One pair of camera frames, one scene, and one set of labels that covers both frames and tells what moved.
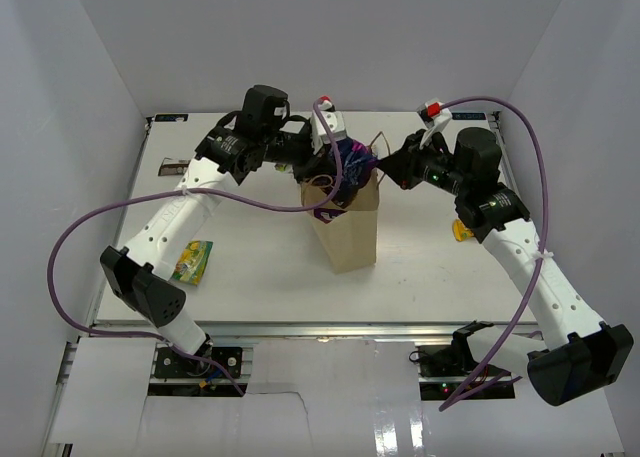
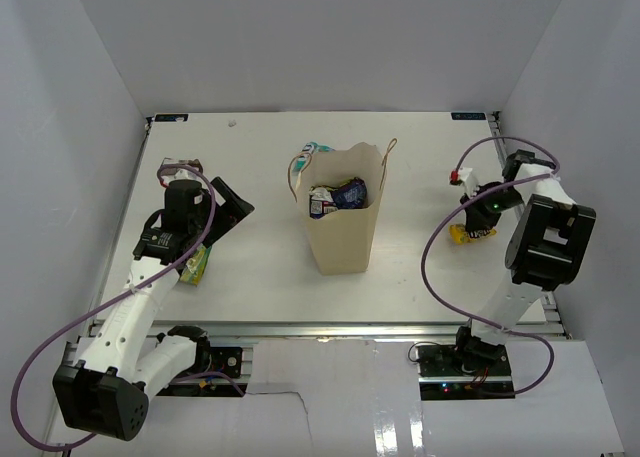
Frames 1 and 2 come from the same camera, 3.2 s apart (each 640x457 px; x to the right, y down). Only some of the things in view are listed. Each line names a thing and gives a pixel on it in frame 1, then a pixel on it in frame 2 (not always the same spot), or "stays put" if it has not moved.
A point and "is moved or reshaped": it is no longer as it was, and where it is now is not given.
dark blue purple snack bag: (358, 161) is moved or reshaped
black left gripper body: (295, 149) → (198, 224)
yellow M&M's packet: (460, 232) stays put
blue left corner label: (170, 117) stays put
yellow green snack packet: (193, 261) stays put
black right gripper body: (428, 165) → (488, 207)
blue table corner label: (468, 116) stays put
